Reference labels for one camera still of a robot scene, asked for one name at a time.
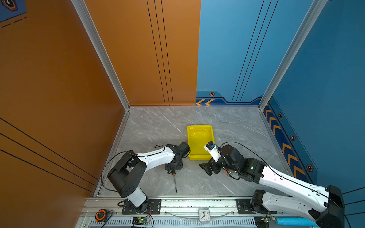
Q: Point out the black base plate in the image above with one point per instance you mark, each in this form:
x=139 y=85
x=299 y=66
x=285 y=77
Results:
x=249 y=206
x=155 y=205

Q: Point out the green circuit board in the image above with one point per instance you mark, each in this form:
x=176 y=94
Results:
x=141 y=222

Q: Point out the small right circuit board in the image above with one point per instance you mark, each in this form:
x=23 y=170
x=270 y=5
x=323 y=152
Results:
x=267 y=220

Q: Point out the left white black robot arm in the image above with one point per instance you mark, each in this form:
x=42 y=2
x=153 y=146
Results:
x=127 y=173

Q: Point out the orange black tape measure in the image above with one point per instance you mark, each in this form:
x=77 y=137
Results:
x=101 y=215

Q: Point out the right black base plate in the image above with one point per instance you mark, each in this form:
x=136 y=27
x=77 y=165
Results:
x=249 y=206

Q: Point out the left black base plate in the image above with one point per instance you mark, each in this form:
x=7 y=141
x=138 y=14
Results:
x=155 y=205

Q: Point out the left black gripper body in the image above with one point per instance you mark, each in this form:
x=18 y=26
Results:
x=179 y=166

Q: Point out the aluminium front rail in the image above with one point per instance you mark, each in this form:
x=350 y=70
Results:
x=179 y=212

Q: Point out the light blue tube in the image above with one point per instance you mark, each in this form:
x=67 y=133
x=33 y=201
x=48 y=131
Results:
x=303 y=222

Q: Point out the black orange screwdriver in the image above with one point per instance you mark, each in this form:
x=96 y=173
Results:
x=175 y=183

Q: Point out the yellow plastic bin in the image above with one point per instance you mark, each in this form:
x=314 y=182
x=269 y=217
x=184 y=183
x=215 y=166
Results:
x=198 y=137

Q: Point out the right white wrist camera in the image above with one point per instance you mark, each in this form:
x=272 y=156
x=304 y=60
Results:
x=213 y=150

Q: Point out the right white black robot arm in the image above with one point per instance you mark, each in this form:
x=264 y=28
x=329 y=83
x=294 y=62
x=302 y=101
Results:
x=321 y=205

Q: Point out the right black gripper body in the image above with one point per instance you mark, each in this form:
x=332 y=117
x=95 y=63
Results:
x=221 y=164

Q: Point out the white analog clock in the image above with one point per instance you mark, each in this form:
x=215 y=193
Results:
x=204 y=215

